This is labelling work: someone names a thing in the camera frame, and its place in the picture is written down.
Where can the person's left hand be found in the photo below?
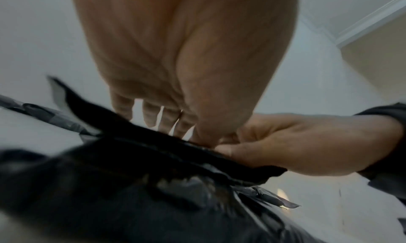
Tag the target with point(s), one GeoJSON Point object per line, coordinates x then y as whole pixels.
{"type": "Point", "coordinates": [190, 48]}

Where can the glossy black plastic bag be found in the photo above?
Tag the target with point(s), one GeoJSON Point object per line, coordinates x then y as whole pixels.
{"type": "Point", "coordinates": [127, 186]}

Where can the person's right hand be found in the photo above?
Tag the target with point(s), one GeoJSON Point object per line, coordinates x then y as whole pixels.
{"type": "Point", "coordinates": [317, 144]}

